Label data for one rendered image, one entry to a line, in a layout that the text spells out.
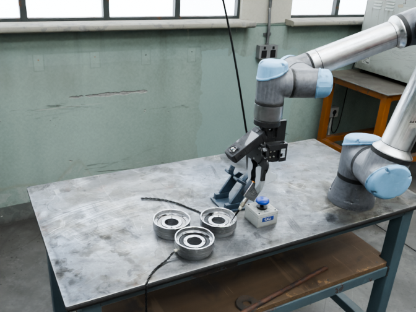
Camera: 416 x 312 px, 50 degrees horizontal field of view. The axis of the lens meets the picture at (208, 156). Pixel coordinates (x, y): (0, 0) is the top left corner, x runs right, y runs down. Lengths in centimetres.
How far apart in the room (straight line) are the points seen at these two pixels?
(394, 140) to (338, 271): 54
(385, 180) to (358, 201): 20
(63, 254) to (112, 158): 172
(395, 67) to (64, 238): 260
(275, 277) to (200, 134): 170
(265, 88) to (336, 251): 81
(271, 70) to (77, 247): 67
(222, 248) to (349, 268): 59
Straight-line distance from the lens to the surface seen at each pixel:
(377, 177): 132
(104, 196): 147
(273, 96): 114
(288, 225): 136
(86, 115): 275
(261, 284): 153
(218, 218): 131
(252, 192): 126
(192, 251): 116
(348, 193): 149
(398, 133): 133
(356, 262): 172
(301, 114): 354
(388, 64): 338
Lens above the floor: 152
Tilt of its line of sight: 24 degrees down
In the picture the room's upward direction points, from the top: 3 degrees clockwise
